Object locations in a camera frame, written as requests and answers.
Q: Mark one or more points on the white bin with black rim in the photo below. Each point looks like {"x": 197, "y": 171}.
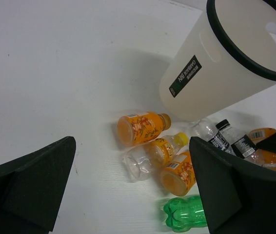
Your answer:
{"x": 228, "y": 56}

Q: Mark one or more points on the green plastic bottle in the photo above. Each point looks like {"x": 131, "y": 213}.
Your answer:
{"x": 185, "y": 213}

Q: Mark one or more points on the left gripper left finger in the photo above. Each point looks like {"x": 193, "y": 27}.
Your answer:
{"x": 32, "y": 188}

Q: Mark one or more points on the clear bottle blue label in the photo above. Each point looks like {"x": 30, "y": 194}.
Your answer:
{"x": 207, "y": 131}

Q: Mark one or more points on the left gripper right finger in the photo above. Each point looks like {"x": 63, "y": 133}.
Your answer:
{"x": 238, "y": 197}

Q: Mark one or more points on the orange juice bottle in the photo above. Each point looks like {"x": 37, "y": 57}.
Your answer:
{"x": 140, "y": 128}
{"x": 265, "y": 155}
{"x": 178, "y": 176}

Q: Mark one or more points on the clear bottle black label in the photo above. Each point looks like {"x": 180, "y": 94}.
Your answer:
{"x": 240, "y": 142}

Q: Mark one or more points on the clear bottle yellow cap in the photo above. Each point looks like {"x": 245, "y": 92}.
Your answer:
{"x": 143, "y": 160}

